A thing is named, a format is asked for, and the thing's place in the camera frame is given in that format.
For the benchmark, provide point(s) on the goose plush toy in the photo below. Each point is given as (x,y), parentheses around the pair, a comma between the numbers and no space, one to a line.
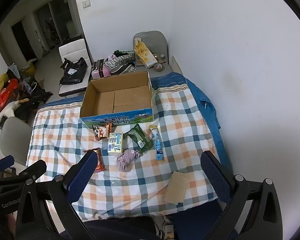
(7,110)

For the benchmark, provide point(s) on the black plastic bag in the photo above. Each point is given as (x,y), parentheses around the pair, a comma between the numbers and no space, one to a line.
(73,72)

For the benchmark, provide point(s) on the orange panda snack packet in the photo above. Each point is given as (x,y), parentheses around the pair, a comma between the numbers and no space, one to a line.
(101,131)

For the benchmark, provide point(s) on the yellow snack box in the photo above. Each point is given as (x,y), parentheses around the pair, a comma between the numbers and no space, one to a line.
(143,52)

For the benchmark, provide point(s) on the light blue plastic bag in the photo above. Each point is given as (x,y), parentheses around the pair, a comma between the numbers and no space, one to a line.
(13,71)

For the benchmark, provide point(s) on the white board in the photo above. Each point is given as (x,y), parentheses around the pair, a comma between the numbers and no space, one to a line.
(176,65)

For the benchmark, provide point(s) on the red plastic bag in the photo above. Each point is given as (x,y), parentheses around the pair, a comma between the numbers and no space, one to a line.
(7,92)

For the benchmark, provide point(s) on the black bags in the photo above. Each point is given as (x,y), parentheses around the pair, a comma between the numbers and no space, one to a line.
(37,97)

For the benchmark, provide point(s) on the yellow bin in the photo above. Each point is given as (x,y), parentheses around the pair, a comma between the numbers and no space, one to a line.
(30,68)

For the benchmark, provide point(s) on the brown paper piece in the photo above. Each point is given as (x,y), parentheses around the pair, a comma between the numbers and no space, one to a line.
(176,187)

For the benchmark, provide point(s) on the person's dark pants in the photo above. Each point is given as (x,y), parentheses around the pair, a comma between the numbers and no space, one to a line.
(120,230)

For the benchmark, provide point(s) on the green snack packet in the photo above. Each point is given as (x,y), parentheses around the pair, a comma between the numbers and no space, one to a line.
(137,136)

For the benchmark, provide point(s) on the grey padded chair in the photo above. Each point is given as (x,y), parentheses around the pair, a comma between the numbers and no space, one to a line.
(155,40)

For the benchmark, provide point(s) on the checked blanket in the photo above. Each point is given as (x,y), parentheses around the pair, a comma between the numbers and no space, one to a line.
(140,180)

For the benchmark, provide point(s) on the pink suitcase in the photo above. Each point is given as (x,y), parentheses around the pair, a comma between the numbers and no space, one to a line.
(98,72)

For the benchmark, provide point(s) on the glass sliding door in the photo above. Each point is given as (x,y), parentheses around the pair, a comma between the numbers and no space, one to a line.
(55,22)

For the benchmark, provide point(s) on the blue cloth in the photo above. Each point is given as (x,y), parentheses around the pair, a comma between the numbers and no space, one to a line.
(205,100)

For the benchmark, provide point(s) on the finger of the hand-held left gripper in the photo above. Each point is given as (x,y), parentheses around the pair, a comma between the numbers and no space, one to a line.
(32,170)
(2,162)

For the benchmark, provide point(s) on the dark green cloth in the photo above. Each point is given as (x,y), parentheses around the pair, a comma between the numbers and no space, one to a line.
(123,52)

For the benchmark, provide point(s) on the cardboard box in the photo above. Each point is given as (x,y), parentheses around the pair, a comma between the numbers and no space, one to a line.
(115,100)

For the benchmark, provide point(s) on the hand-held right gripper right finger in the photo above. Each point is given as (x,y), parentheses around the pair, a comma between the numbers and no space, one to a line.
(216,177)

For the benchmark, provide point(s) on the grey plastic chair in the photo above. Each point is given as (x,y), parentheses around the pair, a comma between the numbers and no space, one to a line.
(15,140)

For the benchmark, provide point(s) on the patterned tote bag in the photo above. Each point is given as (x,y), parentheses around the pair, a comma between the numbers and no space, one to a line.
(117,62)

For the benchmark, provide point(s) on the red snack packet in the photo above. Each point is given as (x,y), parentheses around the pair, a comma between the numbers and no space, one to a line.
(100,162)

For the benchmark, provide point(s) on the white chair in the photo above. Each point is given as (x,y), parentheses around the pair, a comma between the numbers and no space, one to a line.
(72,48)

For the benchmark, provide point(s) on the white wall switch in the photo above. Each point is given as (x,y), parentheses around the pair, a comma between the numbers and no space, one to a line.
(86,3)

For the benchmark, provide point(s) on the blue and white tube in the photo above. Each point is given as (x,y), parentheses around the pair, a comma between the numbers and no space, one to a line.
(158,145)

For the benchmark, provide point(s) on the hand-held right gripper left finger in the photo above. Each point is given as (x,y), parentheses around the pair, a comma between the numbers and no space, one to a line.
(81,180)

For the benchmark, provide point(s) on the purple cloth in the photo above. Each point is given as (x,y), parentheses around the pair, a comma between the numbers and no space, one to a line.
(126,158)

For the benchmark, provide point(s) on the tape roll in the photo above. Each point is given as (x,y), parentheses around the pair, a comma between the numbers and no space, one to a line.
(158,67)

